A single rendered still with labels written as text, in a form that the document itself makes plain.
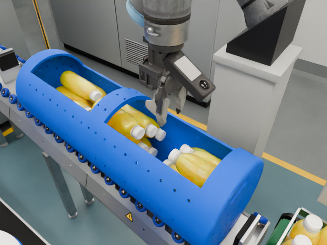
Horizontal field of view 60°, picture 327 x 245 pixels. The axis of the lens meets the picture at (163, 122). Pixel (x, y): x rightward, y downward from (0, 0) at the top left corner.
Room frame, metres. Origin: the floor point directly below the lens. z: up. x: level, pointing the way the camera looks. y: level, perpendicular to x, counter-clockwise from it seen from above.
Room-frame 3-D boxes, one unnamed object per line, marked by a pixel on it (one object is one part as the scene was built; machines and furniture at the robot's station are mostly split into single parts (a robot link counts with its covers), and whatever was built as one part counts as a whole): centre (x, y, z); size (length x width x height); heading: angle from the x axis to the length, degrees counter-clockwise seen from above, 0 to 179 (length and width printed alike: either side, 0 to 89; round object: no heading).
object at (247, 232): (0.37, -0.22, 0.99); 0.10 x 0.02 x 0.12; 139
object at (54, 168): (1.01, 0.61, 0.31); 0.06 x 0.06 x 0.63; 49
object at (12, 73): (1.25, 0.78, 1.00); 0.10 x 0.04 x 0.15; 139
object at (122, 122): (0.68, 0.15, 1.15); 0.19 x 0.07 x 0.07; 49
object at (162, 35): (0.54, 0.00, 1.51); 0.10 x 0.09 x 0.05; 138
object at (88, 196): (1.12, 0.52, 0.31); 0.06 x 0.06 x 0.63; 49
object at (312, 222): (0.36, -0.37, 1.09); 0.04 x 0.04 x 0.02
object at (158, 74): (0.54, 0.00, 1.43); 0.09 x 0.08 x 0.12; 48
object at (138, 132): (0.62, 0.07, 1.15); 0.04 x 0.02 x 0.04; 139
